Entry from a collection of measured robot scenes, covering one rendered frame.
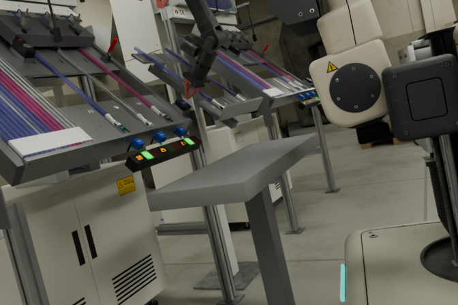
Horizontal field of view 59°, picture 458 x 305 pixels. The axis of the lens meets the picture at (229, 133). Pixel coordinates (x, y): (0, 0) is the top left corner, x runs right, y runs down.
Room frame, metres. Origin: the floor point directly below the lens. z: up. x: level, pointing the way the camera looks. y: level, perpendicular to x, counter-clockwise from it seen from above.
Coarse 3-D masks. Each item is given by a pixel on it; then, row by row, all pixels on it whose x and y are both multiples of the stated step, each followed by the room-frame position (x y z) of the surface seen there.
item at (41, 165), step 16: (160, 128) 1.35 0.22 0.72; (176, 128) 1.44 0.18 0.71; (80, 144) 1.08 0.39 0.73; (96, 144) 1.12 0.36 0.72; (112, 144) 1.18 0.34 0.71; (128, 144) 1.25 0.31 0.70; (144, 144) 1.33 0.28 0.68; (32, 160) 0.95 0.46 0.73; (48, 160) 1.00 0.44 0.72; (64, 160) 1.04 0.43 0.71; (80, 160) 1.10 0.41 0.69; (96, 160) 1.16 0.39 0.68; (32, 176) 0.98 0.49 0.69
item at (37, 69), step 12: (0, 48) 1.37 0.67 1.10; (36, 48) 1.48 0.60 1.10; (48, 48) 1.53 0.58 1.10; (72, 48) 1.62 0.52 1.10; (84, 48) 1.67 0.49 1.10; (12, 60) 1.34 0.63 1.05; (36, 60) 1.41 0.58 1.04; (48, 60) 1.45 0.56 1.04; (60, 60) 1.49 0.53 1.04; (84, 60) 1.58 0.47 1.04; (24, 72) 1.31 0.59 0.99; (36, 72) 1.34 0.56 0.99; (48, 72) 1.38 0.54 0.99; (72, 72) 1.45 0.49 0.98; (96, 72) 1.55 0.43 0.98
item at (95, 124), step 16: (144, 96) 1.54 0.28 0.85; (64, 112) 1.21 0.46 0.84; (80, 112) 1.25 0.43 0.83; (96, 112) 1.29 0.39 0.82; (112, 112) 1.34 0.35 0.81; (128, 112) 1.38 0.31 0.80; (144, 112) 1.43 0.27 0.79; (80, 128) 1.18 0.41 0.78; (96, 128) 1.22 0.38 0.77; (112, 128) 1.26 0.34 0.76; (128, 128) 1.30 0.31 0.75; (144, 128) 1.34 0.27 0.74
